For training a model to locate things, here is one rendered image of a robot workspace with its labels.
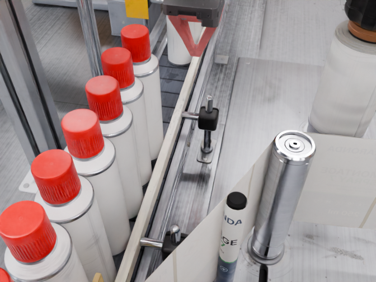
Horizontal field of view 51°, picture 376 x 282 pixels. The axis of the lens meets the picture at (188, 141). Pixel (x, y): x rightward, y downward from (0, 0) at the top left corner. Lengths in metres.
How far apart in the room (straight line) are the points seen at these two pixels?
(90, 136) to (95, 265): 0.14
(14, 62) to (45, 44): 0.49
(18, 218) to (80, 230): 0.08
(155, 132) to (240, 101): 0.20
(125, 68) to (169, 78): 0.32
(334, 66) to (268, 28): 0.48
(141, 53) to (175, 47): 0.28
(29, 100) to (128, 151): 0.16
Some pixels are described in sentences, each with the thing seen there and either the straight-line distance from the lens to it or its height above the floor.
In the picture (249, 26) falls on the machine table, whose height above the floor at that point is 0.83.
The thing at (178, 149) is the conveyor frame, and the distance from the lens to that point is 0.61.
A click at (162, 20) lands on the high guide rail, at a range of 0.75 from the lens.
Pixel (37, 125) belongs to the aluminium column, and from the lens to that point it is 0.56.
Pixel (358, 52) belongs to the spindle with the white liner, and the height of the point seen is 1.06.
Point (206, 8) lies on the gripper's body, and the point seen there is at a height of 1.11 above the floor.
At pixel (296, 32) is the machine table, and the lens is 1.01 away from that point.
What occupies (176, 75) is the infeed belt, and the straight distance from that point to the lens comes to 0.74.
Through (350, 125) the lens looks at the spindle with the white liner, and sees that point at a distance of 0.59.
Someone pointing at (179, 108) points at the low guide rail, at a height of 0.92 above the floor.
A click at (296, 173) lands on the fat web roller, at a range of 0.37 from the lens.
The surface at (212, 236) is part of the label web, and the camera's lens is 0.35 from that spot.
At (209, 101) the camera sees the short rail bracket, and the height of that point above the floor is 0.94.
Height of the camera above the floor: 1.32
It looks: 46 degrees down
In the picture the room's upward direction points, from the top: straight up
